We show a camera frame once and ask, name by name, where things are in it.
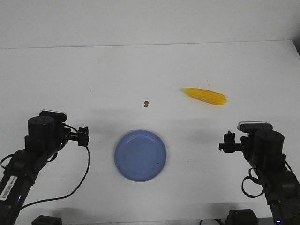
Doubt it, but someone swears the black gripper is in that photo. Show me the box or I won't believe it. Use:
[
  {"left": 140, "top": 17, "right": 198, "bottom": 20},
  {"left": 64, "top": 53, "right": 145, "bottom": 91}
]
[
  {"left": 63, "top": 126, "right": 89, "bottom": 146},
  {"left": 218, "top": 131, "right": 250, "bottom": 152}
]

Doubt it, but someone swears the yellow corn cob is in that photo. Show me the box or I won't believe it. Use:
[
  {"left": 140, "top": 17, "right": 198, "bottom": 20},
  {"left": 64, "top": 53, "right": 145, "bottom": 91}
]
[{"left": 182, "top": 88, "right": 227, "bottom": 105}]

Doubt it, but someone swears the blue round plate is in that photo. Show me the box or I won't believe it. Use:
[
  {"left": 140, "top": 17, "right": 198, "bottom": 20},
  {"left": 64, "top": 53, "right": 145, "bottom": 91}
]
[{"left": 114, "top": 129, "right": 167, "bottom": 182}]

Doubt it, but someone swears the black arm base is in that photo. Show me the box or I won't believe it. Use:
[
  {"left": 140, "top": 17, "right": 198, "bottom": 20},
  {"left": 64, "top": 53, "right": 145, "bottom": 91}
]
[
  {"left": 31, "top": 215, "right": 62, "bottom": 225},
  {"left": 225, "top": 209, "right": 259, "bottom": 225}
]

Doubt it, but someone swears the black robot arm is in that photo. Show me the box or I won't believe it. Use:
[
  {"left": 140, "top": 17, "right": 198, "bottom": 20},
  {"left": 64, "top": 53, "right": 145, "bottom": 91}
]
[
  {"left": 219, "top": 129, "right": 300, "bottom": 225},
  {"left": 0, "top": 111, "right": 89, "bottom": 225}
]

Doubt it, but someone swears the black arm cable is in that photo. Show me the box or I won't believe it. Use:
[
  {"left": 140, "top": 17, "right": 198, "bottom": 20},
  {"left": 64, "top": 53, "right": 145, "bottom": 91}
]
[
  {"left": 20, "top": 124, "right": 91, "bottom": 210},
  {"left": 241, "top": 167, "right": 265, "bottom": 198}
]

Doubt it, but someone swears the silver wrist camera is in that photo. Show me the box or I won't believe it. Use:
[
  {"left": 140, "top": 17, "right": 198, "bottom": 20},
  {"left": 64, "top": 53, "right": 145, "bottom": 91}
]
[
  {"left": 237, "top": 121, "right": 273, "bottom": 133},
  {"left": 39, "top": 109, "right": 67, "bottom": 123}
]

